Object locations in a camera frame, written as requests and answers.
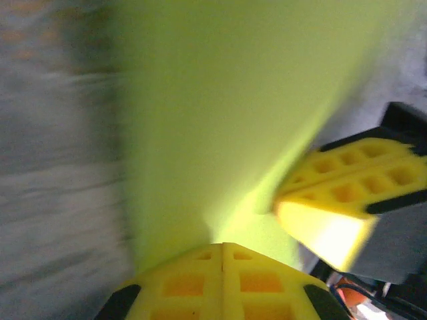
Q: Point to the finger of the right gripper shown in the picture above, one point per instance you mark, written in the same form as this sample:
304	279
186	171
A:
350	156
333	233

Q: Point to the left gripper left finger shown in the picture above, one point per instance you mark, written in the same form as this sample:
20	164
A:
180	293

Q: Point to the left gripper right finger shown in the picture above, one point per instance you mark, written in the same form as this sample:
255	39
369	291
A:
260	293

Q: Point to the yellow-green paper sheet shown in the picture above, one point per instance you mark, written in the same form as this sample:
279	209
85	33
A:
217	116

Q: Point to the orange semicircle plastic piece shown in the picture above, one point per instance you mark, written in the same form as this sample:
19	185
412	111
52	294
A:
348	295

